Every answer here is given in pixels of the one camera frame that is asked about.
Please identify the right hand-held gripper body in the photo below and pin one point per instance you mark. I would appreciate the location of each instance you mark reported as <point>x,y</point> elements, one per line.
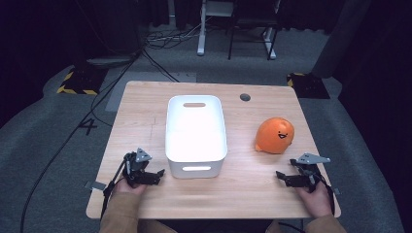
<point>302,178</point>

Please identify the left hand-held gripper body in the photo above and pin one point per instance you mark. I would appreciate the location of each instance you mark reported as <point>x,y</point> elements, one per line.
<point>137,170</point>

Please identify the orange smiling face toy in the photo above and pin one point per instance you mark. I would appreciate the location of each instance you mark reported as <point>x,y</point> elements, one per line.
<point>274,135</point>

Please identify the white plastic storage bin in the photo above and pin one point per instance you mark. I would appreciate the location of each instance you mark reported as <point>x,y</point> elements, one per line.
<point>195,136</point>

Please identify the person's left hand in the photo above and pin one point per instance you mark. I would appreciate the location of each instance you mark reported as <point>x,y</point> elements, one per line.
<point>128,188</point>

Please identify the person's right hand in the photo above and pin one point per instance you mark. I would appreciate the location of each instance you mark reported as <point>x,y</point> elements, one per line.
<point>313,202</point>

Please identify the white desk leg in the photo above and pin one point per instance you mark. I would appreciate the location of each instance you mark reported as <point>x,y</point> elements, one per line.
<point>201,30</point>
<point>270,43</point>

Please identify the dark curtain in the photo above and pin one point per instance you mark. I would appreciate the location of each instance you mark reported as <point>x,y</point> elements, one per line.
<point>340,35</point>

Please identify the black yellow striped base plate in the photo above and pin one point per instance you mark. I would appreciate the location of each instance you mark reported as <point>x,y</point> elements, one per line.
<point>307,85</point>
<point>82,81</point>

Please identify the black metal stand frame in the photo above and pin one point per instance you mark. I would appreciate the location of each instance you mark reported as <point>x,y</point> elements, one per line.
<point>252,30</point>

